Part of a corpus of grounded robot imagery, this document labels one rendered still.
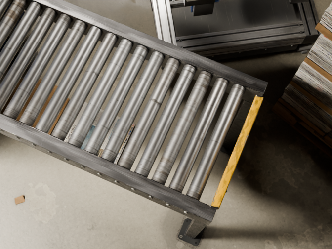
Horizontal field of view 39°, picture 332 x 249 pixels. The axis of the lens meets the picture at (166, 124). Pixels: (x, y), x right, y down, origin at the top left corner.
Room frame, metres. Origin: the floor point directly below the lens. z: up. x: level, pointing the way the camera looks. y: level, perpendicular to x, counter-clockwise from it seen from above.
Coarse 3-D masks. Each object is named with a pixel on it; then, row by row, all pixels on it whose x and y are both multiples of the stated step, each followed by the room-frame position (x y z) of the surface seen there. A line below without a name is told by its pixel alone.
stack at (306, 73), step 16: (320, 48) 0.84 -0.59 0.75; (304, 64) 0.85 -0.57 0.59; (320, 64) 0.81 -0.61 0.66; (304, 80) 0.82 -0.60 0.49; (320, 80) 0.79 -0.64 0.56; (288, 96) 0.84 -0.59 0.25; (304, 96) 0.80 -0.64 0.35; (320, 96) 0.76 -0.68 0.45; (288, 112) 0.80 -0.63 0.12; (304, 112) 0.76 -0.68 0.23; (320, 112) 0.73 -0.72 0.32; (320, 128) 0.69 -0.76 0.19; (320, 144) 0.66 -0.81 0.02
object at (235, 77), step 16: (32, 0) 0.99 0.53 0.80; (48, 0) 0.99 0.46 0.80; (80, 16) 0.92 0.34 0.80; (96, 16) 0.92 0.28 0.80; (112, 32) 0.86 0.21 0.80; (128, 32) 0.86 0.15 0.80; (160, 48) 0.80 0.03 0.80; (176, 48) 0.80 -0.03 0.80; (192, 64) 0.73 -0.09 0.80; (208, 64) 0.74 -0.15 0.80; (240, 80) 0.68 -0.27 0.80; (256, 80) 0.68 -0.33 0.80
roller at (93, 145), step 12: (144, 48) 0.80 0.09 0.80; (132, 60) 0.75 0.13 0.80; (144, 60) 0.76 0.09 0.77; (132, 72) 0.70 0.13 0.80; (120, 84) 0.65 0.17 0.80; (120, 96) 0.60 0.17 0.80; (108, 108) 0.55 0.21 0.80; (120, 108) 0.56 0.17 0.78; (108, 120) 0.51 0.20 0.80; (96, 132) 0.46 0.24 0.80; (96, 144) 0.42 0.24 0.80
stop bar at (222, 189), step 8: (256, 96) 0.61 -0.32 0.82; (256, 104) 0.58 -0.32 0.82; (256, 112) 0.55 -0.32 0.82; (248, 120) 0.52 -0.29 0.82; (248, 128) 0.49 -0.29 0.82; (240, 136) 0.46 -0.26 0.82; (248, 136) 0.46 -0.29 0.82; (240, 144) 0.43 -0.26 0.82; (232, 152) 0.40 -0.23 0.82; (240, 152) 0.40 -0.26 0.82; (232, 160) 0.37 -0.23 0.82; (232, 168) 0.34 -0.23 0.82; (224, 176) 0.31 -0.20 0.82; (224, 184) 0.29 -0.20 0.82; (216, 192) 0.26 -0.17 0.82; (224, 192) 0.26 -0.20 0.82; (216, 200) 0.23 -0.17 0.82; (216, 208) 0.21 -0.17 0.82
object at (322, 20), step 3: (330, 6) 0.88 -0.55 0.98; (327, 9) 0.88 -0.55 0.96; (330, 9) 0.88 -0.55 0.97; (327, 12) 0.88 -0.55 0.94; (330, 12) 0.87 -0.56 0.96; (324, 15) 0.88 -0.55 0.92; (327, 15) 0.87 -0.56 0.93; (330, 15) 0.87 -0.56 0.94; (321, 18) 0.88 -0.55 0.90; (324, 18) 0.88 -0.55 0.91; (327, 18) 0.87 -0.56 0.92; (330, 18) 0.86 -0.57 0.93; (321, 21) 0.88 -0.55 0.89; (324, 21) 0.87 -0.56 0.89; (327, 21) 0.87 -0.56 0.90; (330, 21) 0.86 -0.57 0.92; (321, 24) 0.87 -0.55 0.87; (324, 24) 0.86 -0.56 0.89; (327, 24) 0.86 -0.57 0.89; (330, 24) 0.86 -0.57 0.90; (327, 27) 0.86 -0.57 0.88; (330, 27) 0.85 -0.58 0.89; (330, 30) 0.85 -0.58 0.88
